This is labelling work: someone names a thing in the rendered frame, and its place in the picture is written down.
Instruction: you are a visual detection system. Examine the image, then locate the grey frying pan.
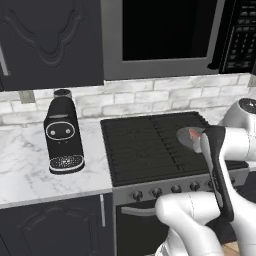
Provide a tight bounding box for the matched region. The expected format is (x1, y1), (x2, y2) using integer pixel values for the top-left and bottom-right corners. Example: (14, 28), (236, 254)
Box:
(175, 126), (207, 155)

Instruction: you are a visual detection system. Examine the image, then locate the red steak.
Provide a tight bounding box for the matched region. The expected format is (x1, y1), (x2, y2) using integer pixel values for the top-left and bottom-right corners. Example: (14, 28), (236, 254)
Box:
(188, 129), (202, 140)

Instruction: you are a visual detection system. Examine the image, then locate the black hob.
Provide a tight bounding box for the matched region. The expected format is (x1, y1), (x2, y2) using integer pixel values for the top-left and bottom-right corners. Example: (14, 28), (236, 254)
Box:
(99, 111), (251, 204)

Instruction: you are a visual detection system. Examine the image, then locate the black coffee machine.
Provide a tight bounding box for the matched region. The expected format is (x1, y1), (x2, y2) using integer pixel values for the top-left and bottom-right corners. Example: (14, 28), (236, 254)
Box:
(43, 88), (86, 176)

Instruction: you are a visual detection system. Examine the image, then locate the grey microwave oven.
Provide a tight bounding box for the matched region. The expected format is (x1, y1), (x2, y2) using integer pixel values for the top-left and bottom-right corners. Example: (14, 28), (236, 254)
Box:
(100, 0), (256, 82)

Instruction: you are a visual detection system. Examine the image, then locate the black oven door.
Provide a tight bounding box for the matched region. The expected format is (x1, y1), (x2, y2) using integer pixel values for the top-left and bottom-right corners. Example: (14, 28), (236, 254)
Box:
(114, 199), (238, 256)

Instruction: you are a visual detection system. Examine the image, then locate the dark base cupboard door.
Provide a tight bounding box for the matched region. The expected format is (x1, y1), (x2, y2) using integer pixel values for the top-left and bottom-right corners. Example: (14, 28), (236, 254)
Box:
(0, 194), (114, 256)

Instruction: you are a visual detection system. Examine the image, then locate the silver oven door handle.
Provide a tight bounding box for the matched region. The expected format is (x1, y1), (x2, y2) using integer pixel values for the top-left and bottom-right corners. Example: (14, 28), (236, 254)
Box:
(120, 206), (158, 218)

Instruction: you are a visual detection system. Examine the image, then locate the silver base cupboard handle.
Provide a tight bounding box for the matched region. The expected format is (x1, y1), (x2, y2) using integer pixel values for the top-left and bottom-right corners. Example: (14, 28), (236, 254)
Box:
(99, 193), (107, 228)

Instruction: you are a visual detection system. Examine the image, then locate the grey wall socket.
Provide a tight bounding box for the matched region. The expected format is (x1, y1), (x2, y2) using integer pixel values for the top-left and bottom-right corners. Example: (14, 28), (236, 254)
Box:
(18, 89), (36, 104)

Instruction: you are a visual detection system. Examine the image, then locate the dark wall cupboard door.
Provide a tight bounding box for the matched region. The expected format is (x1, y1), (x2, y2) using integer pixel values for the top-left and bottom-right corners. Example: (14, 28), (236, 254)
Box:
(0, 0), (105, 92)

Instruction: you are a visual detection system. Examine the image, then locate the black microwave handle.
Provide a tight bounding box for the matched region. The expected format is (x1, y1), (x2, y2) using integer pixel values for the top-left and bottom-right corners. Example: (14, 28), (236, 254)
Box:
(207, 0), (238, 71)

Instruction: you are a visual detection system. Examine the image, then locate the silver wall cupboard handle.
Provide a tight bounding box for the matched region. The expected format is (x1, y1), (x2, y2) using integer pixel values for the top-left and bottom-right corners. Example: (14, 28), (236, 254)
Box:
(0, 44), (10, 77)

